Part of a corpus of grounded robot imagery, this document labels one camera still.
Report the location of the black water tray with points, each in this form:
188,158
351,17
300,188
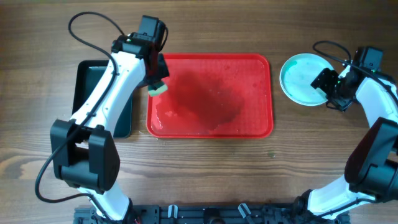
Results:
89,73

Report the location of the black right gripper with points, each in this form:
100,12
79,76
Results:
325,83

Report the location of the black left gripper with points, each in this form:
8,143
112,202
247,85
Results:
161,70

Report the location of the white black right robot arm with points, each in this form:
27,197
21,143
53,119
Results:
370,176

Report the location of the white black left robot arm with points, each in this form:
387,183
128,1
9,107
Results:
84,154

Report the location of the light blue plate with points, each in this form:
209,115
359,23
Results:
296,76

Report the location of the red plastic tray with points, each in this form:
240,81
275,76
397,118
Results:
213,96

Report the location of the green yellow sponge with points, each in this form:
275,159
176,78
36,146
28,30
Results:
157,88

